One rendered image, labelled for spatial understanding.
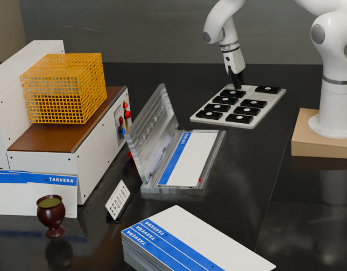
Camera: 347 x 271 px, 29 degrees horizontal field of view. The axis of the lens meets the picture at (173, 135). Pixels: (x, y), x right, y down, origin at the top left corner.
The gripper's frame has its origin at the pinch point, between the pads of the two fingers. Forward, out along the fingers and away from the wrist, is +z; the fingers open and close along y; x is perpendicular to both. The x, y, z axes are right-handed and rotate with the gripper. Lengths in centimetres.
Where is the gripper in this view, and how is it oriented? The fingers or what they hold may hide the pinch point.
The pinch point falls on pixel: (239, 83)
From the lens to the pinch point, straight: 293.0
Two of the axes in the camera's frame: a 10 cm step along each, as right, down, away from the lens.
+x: -8.4, 0.6, 5.4
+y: 4.8, -4.1, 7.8
